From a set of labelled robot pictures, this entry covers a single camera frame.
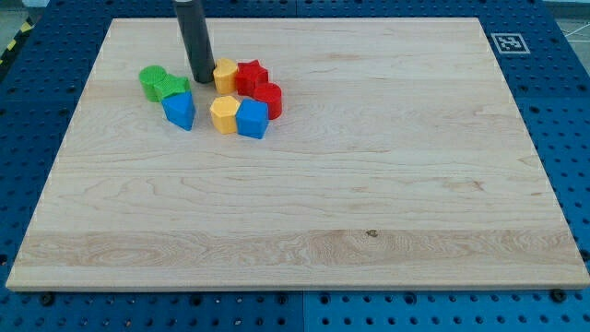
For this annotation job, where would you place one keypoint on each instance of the black bolt front right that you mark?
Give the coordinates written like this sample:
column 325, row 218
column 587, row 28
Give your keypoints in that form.
column 558, row 295

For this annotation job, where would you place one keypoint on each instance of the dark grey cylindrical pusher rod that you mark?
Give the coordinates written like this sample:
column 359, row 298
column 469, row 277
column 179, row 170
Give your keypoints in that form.
column 193, row 27

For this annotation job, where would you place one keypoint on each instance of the blue triangle block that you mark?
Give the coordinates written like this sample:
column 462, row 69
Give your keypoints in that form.
column 180, row 110

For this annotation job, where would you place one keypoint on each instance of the red star block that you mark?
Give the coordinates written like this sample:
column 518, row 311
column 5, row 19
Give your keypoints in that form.
column 249, row 76

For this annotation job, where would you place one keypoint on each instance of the green cylinder block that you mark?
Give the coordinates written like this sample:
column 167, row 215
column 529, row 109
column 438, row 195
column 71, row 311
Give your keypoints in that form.
column 148, row 77

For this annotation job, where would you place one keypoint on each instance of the green star block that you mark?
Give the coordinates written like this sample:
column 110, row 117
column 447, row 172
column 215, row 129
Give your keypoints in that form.
column 171, row 85

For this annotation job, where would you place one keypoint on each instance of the light wooden board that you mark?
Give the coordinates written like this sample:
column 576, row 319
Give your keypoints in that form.
column 400, row 162

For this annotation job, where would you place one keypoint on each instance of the blue cube block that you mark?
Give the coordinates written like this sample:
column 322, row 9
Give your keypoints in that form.
column 252, row 119

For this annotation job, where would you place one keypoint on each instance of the white fiducial marker tag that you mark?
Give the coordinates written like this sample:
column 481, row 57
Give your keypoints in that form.
column 509, row 43

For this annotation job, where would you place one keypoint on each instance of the yellow heart block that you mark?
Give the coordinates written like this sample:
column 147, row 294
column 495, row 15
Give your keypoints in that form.
column 224, row 75

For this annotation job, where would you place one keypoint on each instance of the black bolt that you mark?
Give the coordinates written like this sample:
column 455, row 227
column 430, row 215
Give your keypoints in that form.
column 47, row 299
column 558, row 295

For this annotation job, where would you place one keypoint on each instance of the yellow hexagon block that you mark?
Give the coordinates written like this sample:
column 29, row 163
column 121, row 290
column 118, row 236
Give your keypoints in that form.
column 223, row 114

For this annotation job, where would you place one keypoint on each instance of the red cylinder block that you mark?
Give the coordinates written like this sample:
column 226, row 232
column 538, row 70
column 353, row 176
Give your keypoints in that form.
column 271, row 94

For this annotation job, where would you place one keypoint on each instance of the black bolt front left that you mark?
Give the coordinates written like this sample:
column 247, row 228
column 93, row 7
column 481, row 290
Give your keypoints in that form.
column 47, row 299

